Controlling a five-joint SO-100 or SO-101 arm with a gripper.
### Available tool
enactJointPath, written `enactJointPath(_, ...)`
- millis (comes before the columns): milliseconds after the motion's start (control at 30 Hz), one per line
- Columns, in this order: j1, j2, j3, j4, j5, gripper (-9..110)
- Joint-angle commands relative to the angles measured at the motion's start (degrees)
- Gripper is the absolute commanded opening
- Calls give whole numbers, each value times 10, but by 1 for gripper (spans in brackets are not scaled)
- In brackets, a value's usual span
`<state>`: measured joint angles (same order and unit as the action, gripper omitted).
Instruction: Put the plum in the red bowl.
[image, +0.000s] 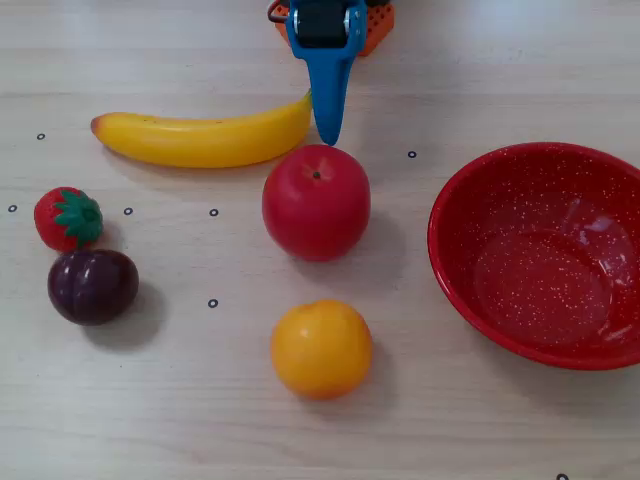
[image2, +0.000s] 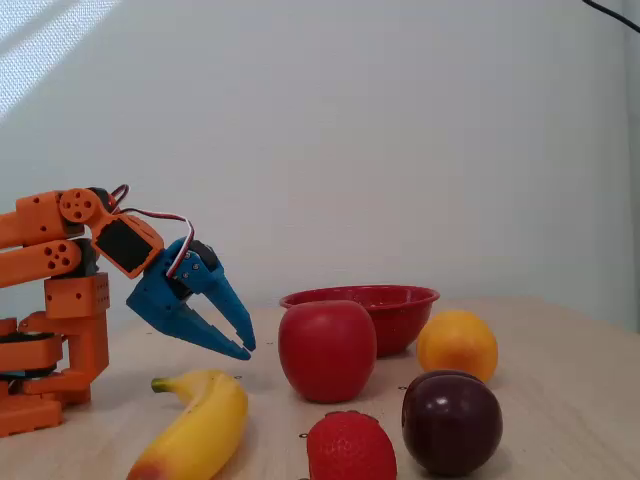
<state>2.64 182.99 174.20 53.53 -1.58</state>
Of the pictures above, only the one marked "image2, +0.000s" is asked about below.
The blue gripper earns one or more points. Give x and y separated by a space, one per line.
161 289

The dark purple plum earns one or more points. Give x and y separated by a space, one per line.
450 425

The orange robot base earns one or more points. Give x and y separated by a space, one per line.
27 415

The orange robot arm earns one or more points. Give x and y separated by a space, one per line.
30 255

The red bowl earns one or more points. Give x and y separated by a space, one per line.
400 320

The yellow banana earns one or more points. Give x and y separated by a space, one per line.
210 425

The red apple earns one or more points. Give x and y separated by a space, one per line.
325 350

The red strawberry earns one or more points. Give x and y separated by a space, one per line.
350 447

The orange fruit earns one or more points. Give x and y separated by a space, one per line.
457 342

